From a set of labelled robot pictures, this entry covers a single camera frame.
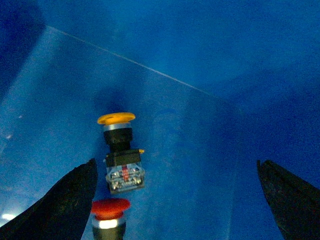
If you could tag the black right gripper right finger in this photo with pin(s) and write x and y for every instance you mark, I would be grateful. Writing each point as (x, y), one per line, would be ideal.
(294, 203)

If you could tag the large yellow mushroom button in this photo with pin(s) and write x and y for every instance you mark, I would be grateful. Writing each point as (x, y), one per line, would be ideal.
(124, 171)

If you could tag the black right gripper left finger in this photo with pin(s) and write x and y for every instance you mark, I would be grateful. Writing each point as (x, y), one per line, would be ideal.
(62, 213)

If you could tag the red mushroom button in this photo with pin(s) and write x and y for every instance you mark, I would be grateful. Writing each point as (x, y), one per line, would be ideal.
(109, 221)

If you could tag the empty blue target bin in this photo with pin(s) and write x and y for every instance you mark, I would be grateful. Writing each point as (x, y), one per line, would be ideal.
(215, 85)

